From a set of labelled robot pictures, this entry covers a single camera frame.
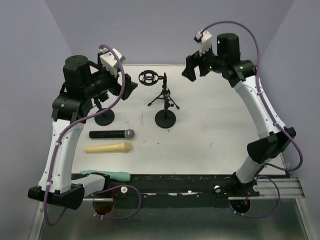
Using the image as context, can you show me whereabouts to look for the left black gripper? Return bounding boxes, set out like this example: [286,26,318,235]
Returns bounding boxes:
[84,53,138,100]

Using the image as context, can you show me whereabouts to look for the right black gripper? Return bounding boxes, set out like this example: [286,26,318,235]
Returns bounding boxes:
[181,42,226,82]

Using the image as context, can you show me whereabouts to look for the black tripod mic stand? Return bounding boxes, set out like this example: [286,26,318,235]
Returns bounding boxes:
[137,69,181,110]

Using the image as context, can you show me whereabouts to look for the black round-base mic stand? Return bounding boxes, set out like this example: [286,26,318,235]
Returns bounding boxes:
[93,92,115,126]

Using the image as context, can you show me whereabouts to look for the black microphone silver grille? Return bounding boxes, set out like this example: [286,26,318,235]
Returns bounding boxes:
[89,129,135,140]

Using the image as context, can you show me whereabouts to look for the cream microphone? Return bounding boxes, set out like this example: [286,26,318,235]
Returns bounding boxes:
[84,141,133,154]

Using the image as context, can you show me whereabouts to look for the teal microphone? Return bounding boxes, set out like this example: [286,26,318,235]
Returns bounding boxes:
[79,170,131,182]

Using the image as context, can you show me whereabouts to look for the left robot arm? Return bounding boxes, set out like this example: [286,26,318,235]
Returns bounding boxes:
[27,53,138,210]

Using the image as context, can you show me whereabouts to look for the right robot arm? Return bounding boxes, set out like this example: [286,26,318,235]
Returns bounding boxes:
[181,30,296,196]

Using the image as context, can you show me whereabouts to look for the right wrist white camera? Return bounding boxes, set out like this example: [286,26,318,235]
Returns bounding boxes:
[194,29,212,56]

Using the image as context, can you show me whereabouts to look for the wrist white camera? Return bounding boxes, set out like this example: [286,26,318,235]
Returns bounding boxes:
[194,29,212,56]
[97,47,120,77]

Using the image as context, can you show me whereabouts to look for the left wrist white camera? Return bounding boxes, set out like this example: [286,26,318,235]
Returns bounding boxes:
[97,47,120,77]

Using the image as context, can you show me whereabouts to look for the black mounting rail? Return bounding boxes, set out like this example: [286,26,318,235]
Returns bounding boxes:
[85,174,260,209]

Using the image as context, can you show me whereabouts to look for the aluminium frame rail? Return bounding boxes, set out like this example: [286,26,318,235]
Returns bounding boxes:
[39,174,306,201]

